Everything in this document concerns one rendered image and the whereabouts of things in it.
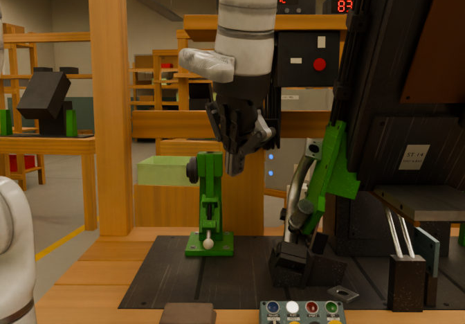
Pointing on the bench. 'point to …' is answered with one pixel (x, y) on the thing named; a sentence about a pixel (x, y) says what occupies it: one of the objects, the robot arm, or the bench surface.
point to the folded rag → (188, 313)
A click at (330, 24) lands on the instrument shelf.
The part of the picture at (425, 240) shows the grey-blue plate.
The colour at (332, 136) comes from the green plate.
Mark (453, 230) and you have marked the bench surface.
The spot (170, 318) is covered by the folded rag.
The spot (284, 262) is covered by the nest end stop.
